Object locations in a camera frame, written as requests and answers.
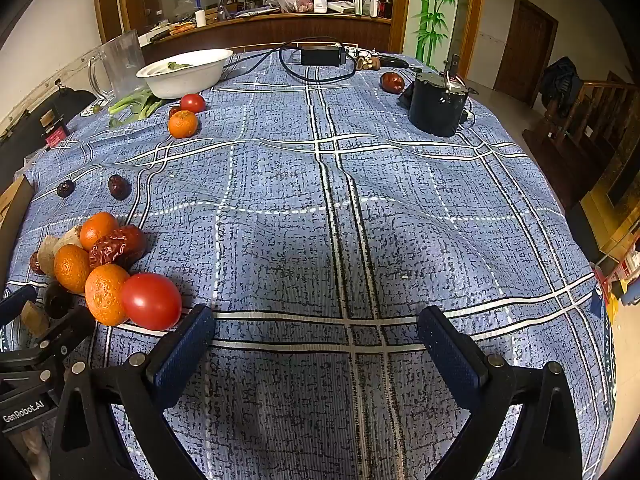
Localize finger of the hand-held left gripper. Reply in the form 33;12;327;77
0;284;39;328
0;305;97;382

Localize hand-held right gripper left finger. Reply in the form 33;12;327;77
50;304;217;480

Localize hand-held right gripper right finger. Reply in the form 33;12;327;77
416;305;583;480

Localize large red tomato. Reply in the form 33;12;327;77
120;273;183;331

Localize wrinkled red jujube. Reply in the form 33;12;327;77
89;234;126;270

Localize cardboard box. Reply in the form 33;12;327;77
0;175;35;281

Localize smooth red jujube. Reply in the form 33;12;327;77
117;225;148;266

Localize black jar with red label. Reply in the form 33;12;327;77
39;110;71;151

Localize black leather sofa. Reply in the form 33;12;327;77
0;87;98;166

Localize blue plaid tablecloth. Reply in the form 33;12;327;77
0;47;618;480

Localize small orange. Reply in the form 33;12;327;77
168;110;199;139

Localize green leafy vegetables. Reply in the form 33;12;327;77
107;87;168;128

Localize black round tin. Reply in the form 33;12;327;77
407;54;472;137

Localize clear glass pitcher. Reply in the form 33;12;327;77
88;30;147;101

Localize white bowl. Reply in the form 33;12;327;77
136;49;234;100

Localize wooden stair railing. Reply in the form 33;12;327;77
522;72;640;196

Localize dark hanging coat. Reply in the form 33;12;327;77
540;56;583;111

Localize brown wooden door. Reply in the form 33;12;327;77
494;0;560;107

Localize black power adapter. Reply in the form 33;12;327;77
300;46;347;66

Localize wooden counter partition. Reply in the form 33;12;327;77
92;0;413;56

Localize black handled tool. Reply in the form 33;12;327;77
377;55;423;72

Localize black cable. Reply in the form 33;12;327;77
279;37;362;82

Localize green bamboo wall painting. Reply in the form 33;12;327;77
412;0;458;66

